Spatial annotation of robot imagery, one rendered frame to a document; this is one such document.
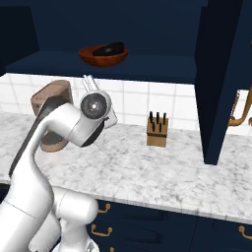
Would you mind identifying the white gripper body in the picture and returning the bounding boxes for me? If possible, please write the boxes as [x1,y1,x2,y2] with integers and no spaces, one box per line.
[81,74,99,95]

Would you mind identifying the brown wooden bowl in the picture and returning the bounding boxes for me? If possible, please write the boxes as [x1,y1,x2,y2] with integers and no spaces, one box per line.
[78,44,130,69]

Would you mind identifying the small black bowl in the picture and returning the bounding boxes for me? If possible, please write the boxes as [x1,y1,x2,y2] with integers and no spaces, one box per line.
[92,41,126,57]

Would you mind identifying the dark blue cabinet door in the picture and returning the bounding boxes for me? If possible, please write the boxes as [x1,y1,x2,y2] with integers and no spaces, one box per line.
[194,0,252,166]

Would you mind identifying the wooden knife block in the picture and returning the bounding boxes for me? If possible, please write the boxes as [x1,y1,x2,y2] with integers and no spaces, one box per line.
[146,110,170,149]

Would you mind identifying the dark blue drawer front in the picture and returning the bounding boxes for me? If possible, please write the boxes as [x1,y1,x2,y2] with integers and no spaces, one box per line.
[190,215,252,252]
[86,220,198,252]
[96,198,199,230]

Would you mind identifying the gold tap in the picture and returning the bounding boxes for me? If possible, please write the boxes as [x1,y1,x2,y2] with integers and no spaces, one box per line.
[227,92,252,128]

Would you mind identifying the dark blue wall cabinet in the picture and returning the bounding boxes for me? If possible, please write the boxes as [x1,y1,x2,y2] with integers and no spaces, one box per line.
[0,0,209,86]

